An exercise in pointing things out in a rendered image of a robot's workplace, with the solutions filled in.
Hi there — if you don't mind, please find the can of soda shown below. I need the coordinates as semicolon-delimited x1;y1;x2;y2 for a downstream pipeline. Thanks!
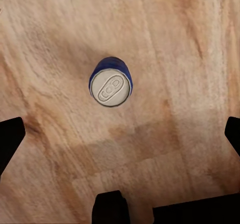
89;56;133;108

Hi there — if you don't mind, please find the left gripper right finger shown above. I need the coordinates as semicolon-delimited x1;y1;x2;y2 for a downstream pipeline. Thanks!
224;116;240;156

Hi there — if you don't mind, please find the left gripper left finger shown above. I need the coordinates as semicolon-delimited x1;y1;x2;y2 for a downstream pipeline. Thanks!
0;117;26;176

